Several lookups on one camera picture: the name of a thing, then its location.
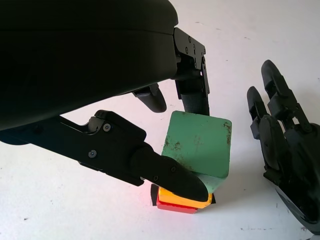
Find yellow wooden block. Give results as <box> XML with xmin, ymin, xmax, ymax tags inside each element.
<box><xmin>158</xmin><ymin>187</ymin><xmax>215</xmax><ymax>210</ymax></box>

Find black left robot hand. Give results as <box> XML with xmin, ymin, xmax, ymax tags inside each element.
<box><xmin>0</xmin><ymin>0</ymin><xmax>211</xmax><ymax>203</ymax></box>

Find red wooden block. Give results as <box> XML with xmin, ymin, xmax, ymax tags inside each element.
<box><xmin>156</xmin><ymin>198</ymin><xmax>197</xmax><ymax>215</ymax></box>

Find green wooden block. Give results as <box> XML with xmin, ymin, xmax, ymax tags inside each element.
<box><xmin>161</xmin><ymin>110</ymin><xmax>233</xmax><ymax>195</ymax></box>

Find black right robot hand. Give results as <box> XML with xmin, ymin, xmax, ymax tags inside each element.
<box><xmin>246</xmin><ymin>59</ymin><xmax>320</xmax><ymax>235</ymax></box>

